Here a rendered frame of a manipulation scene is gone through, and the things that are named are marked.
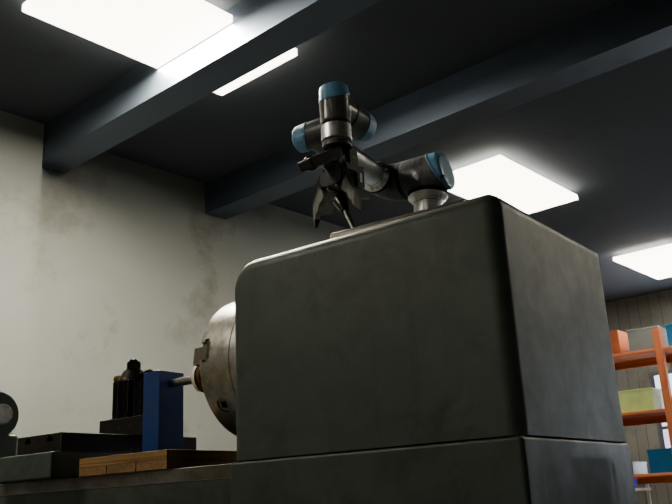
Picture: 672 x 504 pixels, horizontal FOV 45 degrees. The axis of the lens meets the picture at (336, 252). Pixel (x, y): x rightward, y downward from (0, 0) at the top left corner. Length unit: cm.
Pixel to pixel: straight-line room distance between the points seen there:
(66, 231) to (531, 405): 437
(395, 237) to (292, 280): 24
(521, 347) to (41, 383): 408
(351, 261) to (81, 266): 403
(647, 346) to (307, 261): 769
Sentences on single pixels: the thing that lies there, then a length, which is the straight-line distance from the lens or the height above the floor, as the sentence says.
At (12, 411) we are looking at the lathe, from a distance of 268.
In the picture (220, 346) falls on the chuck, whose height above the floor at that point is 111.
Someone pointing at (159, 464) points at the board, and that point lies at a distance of 181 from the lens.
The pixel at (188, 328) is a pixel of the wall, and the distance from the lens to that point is 578.
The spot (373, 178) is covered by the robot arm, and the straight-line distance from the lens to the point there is 235.
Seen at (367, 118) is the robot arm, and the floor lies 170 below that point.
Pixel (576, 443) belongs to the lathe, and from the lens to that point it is 145.
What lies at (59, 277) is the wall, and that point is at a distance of 529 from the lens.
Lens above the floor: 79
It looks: 17 degrees up
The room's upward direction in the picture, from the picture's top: 3 degrees counter-clockwise
